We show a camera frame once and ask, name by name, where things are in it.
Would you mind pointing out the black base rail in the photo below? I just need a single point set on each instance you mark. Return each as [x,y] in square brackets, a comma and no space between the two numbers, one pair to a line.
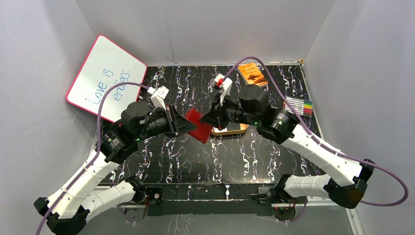
[207,196]

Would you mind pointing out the gold oval tray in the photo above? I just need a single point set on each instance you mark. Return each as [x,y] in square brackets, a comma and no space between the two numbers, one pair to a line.
[231,129]

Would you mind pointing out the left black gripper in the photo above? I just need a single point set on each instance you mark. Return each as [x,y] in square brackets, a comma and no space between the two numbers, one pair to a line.
[174,120]

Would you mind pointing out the orange book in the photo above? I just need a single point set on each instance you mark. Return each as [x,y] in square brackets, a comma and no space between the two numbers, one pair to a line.
[252,75]

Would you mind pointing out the pink framed whiteboard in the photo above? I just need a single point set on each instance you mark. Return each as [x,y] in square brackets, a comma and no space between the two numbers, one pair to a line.
[102,79]

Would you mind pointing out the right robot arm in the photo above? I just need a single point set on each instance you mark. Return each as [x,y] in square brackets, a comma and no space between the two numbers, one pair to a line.
[344,181]

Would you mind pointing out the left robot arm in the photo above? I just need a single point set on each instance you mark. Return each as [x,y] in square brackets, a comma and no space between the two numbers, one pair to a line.
[69,209]

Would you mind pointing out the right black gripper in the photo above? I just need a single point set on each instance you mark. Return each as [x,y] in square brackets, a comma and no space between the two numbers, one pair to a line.
[216,115]

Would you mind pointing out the red card holder wallet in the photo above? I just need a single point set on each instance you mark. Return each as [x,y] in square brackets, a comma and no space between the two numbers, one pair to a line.
[203,130]

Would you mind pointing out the pack of coloured markers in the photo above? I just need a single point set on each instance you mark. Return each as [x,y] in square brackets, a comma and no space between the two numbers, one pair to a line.
[302,106]

